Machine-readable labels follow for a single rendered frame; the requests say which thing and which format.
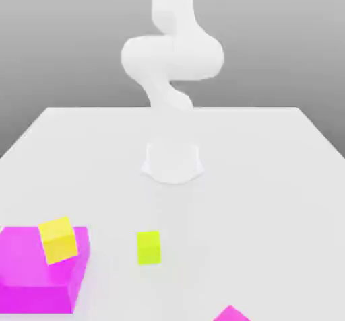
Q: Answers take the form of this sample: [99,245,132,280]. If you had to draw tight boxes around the small lime cube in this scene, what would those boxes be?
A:
[136,230,162,266]

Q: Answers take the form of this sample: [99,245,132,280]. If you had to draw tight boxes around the small magenta cube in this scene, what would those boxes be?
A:
[212,304,251,321]

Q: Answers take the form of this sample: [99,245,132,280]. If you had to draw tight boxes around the small yellow cube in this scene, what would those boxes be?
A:
[38,216,79,266]

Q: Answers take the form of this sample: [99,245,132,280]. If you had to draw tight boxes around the large magenta box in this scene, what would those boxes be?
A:
[0,226,91,314]

